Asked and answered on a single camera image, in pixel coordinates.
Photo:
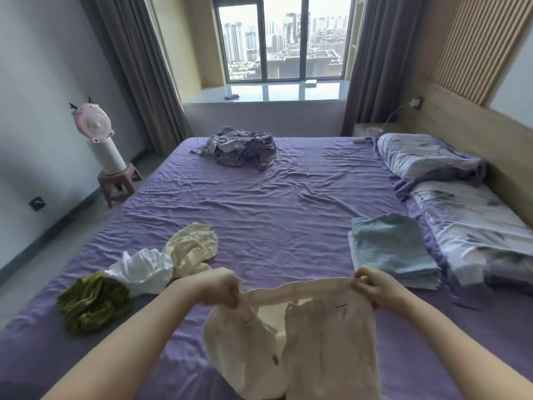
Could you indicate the white t-shirt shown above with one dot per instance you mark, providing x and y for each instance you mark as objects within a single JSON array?
[{"x": 141, "y": 270}]

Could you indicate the dark framed window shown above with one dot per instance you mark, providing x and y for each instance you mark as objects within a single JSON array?
[{"x": 283, "y": 37}]

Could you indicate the white jeans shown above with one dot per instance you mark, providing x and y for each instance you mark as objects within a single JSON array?
[{"x": 354, "y": 262}]

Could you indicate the purple sheet bed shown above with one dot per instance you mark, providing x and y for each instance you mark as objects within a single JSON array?
[{"x": 270, "y": 212}]

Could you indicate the grey flat remote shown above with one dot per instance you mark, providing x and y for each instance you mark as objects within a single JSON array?
[{"x": 362, "y": 140}]

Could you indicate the brown plastic stool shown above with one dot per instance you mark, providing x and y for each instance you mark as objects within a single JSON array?
[{"x": 120, "y": 179}]

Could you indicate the crumpled purple grey quilt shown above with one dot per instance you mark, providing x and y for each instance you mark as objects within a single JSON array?
[{"x": 241, "y": 147}]

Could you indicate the white round lamp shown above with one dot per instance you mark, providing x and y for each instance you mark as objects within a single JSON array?
[{"x": 374, "y": 132}]

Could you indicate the white bay window sill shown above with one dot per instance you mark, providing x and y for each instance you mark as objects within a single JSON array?
[{"x": 270, "y": 92}]

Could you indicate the person's left forearm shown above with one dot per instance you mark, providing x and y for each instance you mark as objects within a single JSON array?
[{"x": 133, "y": 341}]

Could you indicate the person's right hand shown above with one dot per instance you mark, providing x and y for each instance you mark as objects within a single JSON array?
[{"x": 385, "y": 287}]

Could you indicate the person's right forearm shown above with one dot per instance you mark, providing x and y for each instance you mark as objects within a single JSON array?
[{"x": 466, "y": 349}]

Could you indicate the person's left hand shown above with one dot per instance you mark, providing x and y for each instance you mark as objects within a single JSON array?
[{"x": 222, "y": 287}]

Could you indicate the wooden window shelf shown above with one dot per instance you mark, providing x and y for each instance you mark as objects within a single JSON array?
[{"x": 356, "y": 37}]

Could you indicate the slatted wooden wall panel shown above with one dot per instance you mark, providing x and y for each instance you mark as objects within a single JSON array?
[{"x": 479, "y": 41}]

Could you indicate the pink fan white base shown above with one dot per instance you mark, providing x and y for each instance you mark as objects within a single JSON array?
[{"x": 100, "y": 141}]

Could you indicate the green garment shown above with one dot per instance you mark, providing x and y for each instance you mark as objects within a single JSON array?
[{"x": 91, "y": 304}]

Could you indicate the black low wall socket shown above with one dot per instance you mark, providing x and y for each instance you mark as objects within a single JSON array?
[{"x": 37, "y": 204}]

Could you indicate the grey curtain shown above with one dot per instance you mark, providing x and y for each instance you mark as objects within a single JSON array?
[
  {"x": 141, "y": 70},
  {"x": 379, "y": 58}
]

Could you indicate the light blue denim jeans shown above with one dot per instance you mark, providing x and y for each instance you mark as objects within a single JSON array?
[{"x": 391, "y": 241}]

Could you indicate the small purple item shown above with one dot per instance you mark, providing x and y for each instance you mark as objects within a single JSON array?
[{"x": 232, "y": 96}]

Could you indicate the low beige bedside table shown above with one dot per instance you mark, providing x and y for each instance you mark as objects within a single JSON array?
[{"x": 360, "y": 129}]

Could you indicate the floral pillow purple trim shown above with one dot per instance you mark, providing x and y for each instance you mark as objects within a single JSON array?
[
  {"x": 424, "y": 156},
  {"x": 470, "y": 224}
]

